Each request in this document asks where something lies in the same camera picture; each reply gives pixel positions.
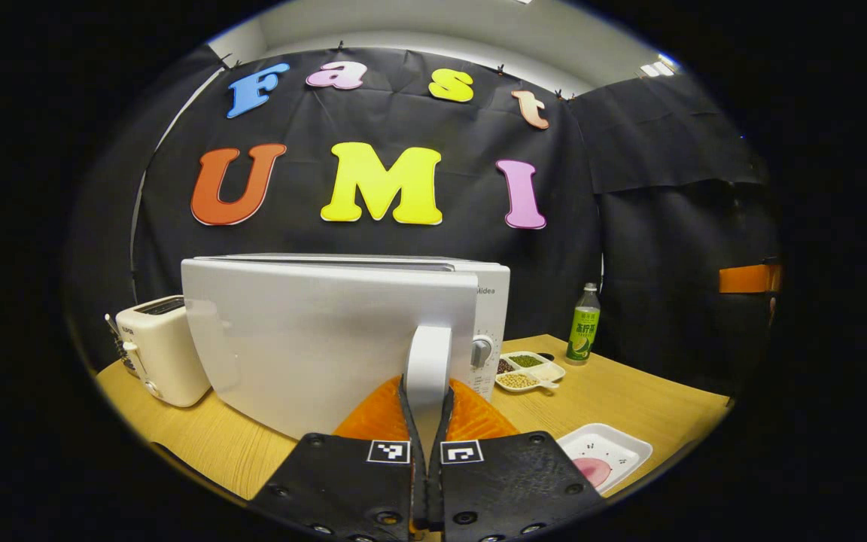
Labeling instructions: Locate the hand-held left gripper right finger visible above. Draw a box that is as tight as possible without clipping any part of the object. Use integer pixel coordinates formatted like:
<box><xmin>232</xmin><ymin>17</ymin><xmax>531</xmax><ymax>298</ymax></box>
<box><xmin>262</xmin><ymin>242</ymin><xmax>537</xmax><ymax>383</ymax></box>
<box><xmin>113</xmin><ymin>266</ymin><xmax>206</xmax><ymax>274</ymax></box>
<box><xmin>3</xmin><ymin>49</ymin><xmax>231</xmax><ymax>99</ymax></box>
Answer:
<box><xmin>427</xmin><ymin>376</ymin><xmax>606</xmax><ymax>542</ymax></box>

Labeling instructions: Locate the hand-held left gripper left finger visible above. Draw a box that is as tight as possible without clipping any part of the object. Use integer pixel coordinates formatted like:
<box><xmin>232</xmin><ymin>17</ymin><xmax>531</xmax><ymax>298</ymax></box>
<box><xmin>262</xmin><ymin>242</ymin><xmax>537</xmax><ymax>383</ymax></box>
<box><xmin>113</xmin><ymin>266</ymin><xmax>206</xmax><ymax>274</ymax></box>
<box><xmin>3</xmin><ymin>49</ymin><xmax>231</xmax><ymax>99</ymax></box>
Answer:
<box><xmin>249</xmin><ymin>376</ymin><xmax>428</xmax><ymax>542</ymax></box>

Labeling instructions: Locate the white plate with pink food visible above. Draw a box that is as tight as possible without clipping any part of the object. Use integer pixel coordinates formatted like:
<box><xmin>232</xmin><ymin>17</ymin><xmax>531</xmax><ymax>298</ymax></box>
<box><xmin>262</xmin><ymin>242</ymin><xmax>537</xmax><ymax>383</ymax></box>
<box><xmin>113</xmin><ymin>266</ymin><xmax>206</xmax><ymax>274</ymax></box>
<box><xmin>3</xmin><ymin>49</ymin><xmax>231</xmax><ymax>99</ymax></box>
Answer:
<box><xmin>556</xmin><ymin>423</ymin><xmax>654</xmax><ymax>496</ymax></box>

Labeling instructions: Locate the white microwave oven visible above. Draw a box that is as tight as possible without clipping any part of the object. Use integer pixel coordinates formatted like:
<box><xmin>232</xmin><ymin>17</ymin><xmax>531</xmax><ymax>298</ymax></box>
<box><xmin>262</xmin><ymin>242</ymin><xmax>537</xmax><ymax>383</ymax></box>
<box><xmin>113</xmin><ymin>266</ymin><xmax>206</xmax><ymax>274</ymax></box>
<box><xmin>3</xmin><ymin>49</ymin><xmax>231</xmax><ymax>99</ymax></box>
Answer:
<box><xmin>180</xmin><ymin>253</ymin><xmax>512</xmax><ymax>441</ymax></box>

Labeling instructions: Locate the white divided dish of beans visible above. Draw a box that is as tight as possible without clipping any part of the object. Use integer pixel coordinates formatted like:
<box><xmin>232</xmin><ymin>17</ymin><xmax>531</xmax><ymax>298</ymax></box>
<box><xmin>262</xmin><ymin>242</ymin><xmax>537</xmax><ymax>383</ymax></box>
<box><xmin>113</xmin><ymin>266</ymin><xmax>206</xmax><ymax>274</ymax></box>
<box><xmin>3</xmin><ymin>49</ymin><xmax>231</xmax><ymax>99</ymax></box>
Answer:
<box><xmin>494</xmin><ymin>351</ymin><xmax>567</xmax><ymax>394</ymax></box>

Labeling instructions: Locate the green drink bottle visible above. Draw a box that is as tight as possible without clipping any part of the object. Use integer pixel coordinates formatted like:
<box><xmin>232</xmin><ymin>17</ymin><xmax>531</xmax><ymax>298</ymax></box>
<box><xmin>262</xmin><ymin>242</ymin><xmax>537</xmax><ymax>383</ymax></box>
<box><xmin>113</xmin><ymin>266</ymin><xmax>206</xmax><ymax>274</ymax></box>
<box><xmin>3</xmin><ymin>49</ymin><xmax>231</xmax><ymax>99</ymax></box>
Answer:
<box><xmin>565</xmin><ymin>282</ymin><xmax>601</xmax><ymax>366</ymax></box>

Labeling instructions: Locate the cream toaster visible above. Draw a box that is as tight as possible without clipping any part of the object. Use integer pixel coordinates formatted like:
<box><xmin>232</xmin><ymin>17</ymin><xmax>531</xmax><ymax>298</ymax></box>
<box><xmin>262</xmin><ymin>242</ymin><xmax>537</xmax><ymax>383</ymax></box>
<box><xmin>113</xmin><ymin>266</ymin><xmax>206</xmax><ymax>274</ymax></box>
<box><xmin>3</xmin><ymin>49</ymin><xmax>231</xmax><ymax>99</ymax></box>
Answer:
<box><xmin>115</xmin><ymin>295</ymin><xmax>212</xmax><ymax>408</ymax></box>

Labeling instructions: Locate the small ceiling light panel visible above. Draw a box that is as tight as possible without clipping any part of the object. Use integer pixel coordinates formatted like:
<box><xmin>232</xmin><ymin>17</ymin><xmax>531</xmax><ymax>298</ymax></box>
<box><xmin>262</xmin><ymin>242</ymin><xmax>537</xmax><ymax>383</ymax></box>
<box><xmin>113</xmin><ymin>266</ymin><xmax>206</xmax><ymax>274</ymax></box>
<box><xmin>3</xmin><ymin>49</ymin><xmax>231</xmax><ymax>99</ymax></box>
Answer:
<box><xmin>639</xmin><ymin>54</ymin><xmax>681</xmax><ymax>78</ymax></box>

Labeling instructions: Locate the black backdrop cloth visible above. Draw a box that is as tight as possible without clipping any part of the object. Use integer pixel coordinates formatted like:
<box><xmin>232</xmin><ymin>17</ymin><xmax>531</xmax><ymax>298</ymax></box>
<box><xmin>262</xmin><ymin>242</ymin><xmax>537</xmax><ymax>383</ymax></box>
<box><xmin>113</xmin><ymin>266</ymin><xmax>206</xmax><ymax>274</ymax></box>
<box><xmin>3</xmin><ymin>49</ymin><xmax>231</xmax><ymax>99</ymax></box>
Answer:
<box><xmin>65</xmin><ymin>45</ymin><xmax>784</xmax><ymax>400</ymax></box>

